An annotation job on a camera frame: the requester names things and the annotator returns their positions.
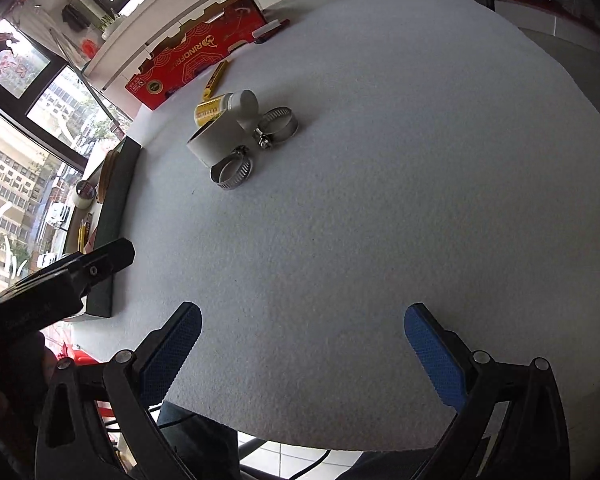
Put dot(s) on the grey shallow tray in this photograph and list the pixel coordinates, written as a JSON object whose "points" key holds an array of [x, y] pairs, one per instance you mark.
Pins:
{"points": [[115, 210]]}

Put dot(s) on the beige tape roll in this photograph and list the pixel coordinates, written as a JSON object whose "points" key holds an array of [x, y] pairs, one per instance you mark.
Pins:
{"points": [[85, 201]]}

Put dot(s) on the yellow utility knife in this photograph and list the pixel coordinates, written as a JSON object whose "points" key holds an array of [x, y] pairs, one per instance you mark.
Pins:
{"points": [[215, 80]]}

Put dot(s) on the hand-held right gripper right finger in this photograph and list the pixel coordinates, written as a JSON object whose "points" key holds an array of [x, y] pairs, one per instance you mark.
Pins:
{"points": [[435, 355]]}

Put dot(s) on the white bottle yellow label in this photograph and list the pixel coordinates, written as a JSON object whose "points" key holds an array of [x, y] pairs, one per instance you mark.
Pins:
{"points": [[212, 110]]}

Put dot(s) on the small white box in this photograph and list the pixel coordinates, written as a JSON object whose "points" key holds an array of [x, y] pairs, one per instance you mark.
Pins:
{"points": [[261, 34]]}

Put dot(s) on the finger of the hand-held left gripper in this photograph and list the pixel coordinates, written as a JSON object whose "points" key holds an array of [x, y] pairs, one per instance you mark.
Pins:
{"points": [[105, 260]]}

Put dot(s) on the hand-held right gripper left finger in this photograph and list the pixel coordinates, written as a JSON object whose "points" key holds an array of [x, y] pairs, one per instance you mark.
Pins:
{"points": [[172, 355]]}

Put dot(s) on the red plastic stool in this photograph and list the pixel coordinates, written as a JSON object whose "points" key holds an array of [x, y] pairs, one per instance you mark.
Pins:
{"points": [[82, 357]]}

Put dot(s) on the red cardboard box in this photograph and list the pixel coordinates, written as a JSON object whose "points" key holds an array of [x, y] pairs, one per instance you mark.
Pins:
{"points": [[195, 55]]}

